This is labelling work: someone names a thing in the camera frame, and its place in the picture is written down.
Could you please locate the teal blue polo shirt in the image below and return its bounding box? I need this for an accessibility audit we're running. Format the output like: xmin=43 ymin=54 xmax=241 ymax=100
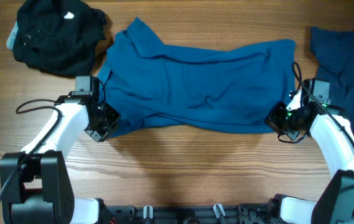
xmin=98 ymin=19 xmax=296 ymax=135

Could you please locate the black crumpled garment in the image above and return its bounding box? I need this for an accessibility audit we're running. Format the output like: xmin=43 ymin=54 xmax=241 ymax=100
xmin=6 ymin=0 xmax=108 ymax=77

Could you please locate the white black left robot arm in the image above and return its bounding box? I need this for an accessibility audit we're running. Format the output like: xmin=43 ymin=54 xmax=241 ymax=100
xmin=0 ymin=93 xmax=121 ymax=223

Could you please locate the dark navy shirt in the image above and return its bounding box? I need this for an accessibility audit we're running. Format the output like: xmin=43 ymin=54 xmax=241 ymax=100
xmin=310 ymin=27 xmax=354 ymax=133

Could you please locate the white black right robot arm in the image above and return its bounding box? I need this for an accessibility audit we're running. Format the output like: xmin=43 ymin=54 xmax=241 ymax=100
xmin=265 ymin=101 xmax=354 ymax=223

